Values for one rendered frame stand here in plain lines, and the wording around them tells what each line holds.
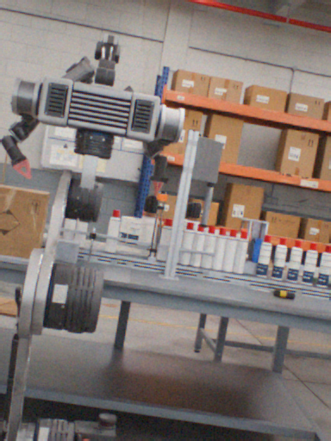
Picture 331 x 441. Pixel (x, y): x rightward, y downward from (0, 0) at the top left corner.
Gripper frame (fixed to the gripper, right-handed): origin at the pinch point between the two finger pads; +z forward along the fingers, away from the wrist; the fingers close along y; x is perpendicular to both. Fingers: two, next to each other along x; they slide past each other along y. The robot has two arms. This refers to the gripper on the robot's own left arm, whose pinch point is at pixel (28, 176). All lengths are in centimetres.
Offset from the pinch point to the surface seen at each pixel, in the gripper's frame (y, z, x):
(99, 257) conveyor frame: 4.0, 48.2, -8.6
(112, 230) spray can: 6.3, 40.3, -20.2
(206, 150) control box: -13, 29, -73
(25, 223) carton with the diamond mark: -27.0, 16.9, 9.1
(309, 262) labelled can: -5, 100, -93
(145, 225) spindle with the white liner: 31, 49, -37
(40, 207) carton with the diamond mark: -27.1, 14.1, 0.8
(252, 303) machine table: -44, 89, -53
